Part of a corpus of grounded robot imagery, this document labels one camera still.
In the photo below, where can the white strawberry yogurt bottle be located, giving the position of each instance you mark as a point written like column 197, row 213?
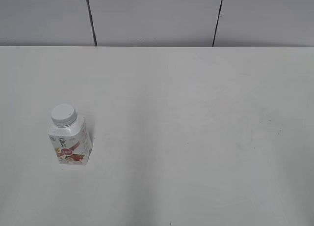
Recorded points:
column 72, row 144

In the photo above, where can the white bottle cap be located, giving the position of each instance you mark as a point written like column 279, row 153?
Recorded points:
column 63, row 115

